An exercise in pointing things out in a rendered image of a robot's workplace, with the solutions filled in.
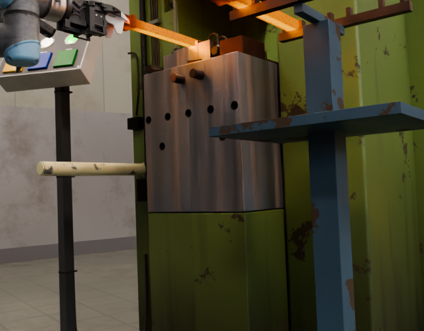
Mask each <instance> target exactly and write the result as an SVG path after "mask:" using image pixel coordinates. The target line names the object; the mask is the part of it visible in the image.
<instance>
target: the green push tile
mask: <svg viewBox="0 0 424 331"><path fill-rule="evenodd" d="M77 52H78V50H77V49H70V50H64V51H58V53H57V56H56V59H55V61H54V64H53V67H54V68H60V67H66V66H73V65H74V61H75V59H76V55H77Z"/></svg>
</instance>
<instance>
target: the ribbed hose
mask: <svg viewBox="0 0 424 331"><path fill-rule="evenodd" d="M139 16H140V21H143V22H146V16H145V0H139ZM140 38H141V73H142V99H143V124H144V157H145V167H146V172H145V178H144V179H137V201H138V202H147V163H146V142H145V103H144V82H143V76H144V75H146V74H147V73H146V71H145V68H146V66H147V43H146V34H143V33H140Z"/></svg>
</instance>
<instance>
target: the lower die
mask: <svg viewBox="0 0 424 331"><path fill-rule="evenodd" d="M216 45H217V42H215V41H212V40H207V41H203V42H201V41H195V46H193V47H189V48H187V47H184V48H181V49H178V50H174V51H173V54H171V55H167V56H163V62H164V70H166V69H169V68H174V67H177V66H182V65H185V64H187V61H188V60H197V59H202V60H205V59H208V58H210V57H215V56H214V55H212V53H211V49H212V47H213V46H216ZM267 61H269V62H272V63H275V64H279V63H278V62H275V61H272V60H269V59H267Z"/></svg>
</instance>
